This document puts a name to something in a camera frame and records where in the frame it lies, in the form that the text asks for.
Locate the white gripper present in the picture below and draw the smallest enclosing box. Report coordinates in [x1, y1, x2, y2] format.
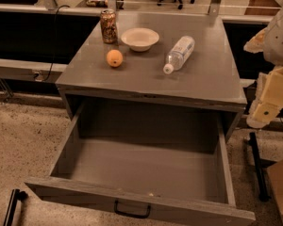
[243, 28, 283, 129]

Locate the clear plastic water bottle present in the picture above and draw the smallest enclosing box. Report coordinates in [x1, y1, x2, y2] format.
[163, 36, 195, 74]

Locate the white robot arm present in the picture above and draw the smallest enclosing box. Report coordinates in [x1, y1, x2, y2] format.
[243, 7, 283, 129]

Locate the open grey top drawer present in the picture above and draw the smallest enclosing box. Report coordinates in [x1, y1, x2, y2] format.
[25, 99, 255, 226]

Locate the grey cabinet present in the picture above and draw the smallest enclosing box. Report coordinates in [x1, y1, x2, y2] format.
[56, 10, 246, 137]

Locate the black metal leg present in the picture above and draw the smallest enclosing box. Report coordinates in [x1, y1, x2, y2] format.
[248, 132, 270, 202]

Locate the white ceramic bowl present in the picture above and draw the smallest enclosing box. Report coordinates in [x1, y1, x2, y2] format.
[121, 28, 159, 52]

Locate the orange fruit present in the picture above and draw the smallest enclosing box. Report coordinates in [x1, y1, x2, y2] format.
[106, 50, 124, 68]

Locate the patterned drink can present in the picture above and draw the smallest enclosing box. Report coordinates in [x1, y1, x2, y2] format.
[100, 9, 118, 43]

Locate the black drawer handle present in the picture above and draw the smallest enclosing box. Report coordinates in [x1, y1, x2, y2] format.
[113, 200, 151, 219]

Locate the black cable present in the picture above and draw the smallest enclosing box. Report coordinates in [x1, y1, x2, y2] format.
[41, 4, 72, 83]

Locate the black handle lower left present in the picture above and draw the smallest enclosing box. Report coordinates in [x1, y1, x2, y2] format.
[3, 188, 28, 226]

